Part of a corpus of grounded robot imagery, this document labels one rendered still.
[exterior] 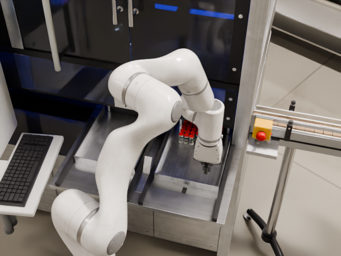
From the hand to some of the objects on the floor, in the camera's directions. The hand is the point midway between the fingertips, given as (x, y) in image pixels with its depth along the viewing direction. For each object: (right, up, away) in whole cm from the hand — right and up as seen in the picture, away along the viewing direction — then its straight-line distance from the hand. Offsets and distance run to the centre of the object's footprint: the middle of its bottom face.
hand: (206, 168), depth 183 cm
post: (+15, -56, +82) cm, 101 cm away
